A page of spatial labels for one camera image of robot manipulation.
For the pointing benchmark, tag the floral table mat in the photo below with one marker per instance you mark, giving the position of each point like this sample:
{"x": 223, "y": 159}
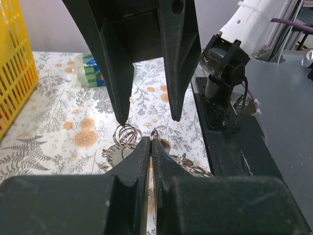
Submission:
{"x": 64, "y": 126}

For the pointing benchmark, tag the metal keyring disc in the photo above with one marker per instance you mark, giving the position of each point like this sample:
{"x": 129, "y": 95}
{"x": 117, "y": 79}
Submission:
{"x": 126, "y": 140}

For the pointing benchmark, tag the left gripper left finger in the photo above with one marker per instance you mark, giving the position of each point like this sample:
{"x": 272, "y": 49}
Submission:
{"x": 114, "y": 203}

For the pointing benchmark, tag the yellow tag with key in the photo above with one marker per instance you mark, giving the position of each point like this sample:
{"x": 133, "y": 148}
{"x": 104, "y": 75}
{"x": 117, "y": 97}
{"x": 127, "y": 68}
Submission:
{"x": 165, "y": 145}

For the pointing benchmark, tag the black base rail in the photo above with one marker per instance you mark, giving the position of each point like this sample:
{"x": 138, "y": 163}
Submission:
{"x": 241, "y": 154}

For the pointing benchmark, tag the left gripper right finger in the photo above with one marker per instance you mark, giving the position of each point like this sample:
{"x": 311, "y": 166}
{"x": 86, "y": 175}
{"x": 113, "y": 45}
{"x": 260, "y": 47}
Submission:
{"x": 190, "y": 205}

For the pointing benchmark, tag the yellow plastic basket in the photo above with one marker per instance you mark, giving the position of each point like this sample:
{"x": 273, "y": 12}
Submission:
{"x": 18, "y": 73}

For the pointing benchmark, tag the green sponge pack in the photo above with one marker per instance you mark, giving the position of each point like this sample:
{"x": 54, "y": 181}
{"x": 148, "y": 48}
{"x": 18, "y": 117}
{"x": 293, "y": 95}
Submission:
{"x": 87, "y": 71}

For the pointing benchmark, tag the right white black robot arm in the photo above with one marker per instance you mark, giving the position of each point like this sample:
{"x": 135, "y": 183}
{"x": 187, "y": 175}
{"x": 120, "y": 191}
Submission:
{"x": 228, "y": 52}

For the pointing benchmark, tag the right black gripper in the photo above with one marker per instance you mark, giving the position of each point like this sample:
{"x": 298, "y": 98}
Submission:
{"x": 119, "y": 32}

